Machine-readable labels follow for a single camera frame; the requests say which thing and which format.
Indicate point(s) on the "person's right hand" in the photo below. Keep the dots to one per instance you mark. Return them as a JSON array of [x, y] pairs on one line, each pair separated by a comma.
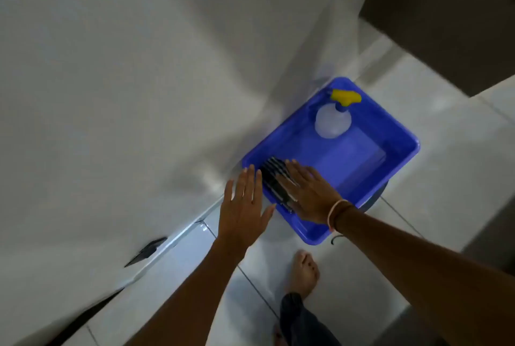
[[312, 199]]

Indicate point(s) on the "person's left hand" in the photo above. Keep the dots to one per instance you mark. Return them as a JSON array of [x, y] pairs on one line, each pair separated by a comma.
[[241, 217]]

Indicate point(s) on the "person's right thumb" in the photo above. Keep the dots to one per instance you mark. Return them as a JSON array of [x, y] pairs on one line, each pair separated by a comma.
[[285, 188]]

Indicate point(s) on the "person's left little finger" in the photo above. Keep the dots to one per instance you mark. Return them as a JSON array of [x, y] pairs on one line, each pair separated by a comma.
[[228, 191]]

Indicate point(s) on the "person's right middle finger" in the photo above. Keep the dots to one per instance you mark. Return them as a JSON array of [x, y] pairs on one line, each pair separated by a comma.
[[308, 173]]

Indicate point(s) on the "person's left thumb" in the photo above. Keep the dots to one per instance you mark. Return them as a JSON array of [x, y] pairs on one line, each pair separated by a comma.
[[268, 213]]

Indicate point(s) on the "person's left middle finger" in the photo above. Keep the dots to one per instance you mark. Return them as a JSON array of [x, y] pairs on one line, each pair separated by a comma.
[[250, 181]]

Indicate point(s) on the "person's right forearm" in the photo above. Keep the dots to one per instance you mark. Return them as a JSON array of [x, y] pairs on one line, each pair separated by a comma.
[[422, 277]]

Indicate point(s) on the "person's left forearm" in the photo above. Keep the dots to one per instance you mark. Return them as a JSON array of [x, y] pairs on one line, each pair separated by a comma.
[[193, 297]]

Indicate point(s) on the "blue plastic tub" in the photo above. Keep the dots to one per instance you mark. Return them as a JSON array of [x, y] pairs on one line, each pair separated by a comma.
[[362, 156]]

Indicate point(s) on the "clear spray bottle yellow trigger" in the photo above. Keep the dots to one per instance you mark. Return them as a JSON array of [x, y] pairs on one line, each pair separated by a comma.
[[333, 118]]

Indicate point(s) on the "person's bare foot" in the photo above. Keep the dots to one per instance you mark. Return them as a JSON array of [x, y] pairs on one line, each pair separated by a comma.
[[302, 273]]

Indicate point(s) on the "black hook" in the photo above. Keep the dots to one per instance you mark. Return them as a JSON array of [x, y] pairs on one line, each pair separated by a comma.
[[337, 239]]

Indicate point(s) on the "black door fitting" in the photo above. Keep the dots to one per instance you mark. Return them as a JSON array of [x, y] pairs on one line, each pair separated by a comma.
[[145, 252]]

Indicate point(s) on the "dark trouser leg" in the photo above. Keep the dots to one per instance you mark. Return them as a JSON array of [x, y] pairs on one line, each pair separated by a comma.
[[301, 323]]

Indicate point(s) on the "brown cabinet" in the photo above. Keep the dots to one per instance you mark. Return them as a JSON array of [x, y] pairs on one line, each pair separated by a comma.
[[446, 12]]

